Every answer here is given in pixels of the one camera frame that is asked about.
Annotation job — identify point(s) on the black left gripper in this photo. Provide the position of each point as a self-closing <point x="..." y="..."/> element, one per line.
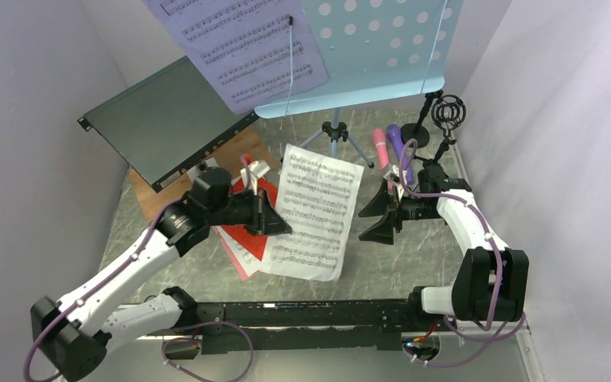
<point x="263" y="216"/>

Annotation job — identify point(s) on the lavender sheet music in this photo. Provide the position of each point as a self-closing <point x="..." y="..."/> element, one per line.
<point x="251" y="52"/>

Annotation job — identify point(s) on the brown wooden board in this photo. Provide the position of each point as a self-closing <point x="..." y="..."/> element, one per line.
<point x="227" y="156"/>

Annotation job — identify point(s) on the pink microphone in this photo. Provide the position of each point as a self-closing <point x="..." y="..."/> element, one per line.
<point x="380" y="142"/>

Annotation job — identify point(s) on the pink sheet music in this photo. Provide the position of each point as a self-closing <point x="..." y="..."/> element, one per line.
<point x="234" y="263"/>

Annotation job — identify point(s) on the dark grey rack unit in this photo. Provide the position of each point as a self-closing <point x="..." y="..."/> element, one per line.
<point x="167" y="123"/>

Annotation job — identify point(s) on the black tripod mic stand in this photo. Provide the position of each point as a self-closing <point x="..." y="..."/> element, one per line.
<point x="448" y="113"/>

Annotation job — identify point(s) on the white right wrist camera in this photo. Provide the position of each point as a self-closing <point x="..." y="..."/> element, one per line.
<point x="395" y="178"/>

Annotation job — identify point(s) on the light blue music stand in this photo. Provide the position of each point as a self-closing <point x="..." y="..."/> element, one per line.
<point x="373" y="51"/>

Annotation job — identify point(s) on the black round-base mic stand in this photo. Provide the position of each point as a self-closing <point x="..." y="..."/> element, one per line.
<point x="416" y="130"/>

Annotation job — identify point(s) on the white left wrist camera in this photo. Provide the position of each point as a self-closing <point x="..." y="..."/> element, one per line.
<point x="252" y="171"/>

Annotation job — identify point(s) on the purple microphone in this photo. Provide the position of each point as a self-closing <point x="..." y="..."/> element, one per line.
<point x="394" y="136"/>

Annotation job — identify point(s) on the red sheet music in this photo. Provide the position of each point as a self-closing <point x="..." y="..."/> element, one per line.
<point x="254" y="244"/>

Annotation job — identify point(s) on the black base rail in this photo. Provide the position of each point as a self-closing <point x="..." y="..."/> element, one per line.
<point x="380" y="324"/>

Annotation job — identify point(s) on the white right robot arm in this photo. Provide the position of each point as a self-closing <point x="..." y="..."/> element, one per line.
<point x="491" y="282"/>

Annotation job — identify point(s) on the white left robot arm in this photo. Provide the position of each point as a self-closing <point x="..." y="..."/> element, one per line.
<point x="76" y="331"/>

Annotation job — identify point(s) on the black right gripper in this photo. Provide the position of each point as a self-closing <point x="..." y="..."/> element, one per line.
<point x="383" y="231"/>

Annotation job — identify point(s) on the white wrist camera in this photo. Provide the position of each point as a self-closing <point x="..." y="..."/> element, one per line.
<point x="252" y="171"/>
<point x="395" y="178"/>

